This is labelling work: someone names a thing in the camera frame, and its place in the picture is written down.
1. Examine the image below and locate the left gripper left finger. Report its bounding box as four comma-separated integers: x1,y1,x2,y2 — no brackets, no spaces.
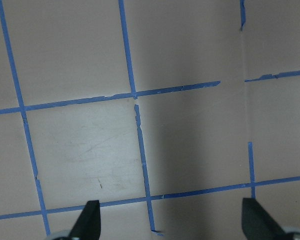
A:
67,200,101,238

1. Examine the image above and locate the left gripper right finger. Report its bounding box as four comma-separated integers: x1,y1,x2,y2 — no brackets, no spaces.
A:
241,198,289,237

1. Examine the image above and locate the brown paper table cover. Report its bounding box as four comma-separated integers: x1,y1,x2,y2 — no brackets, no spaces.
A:
0,0,300,240

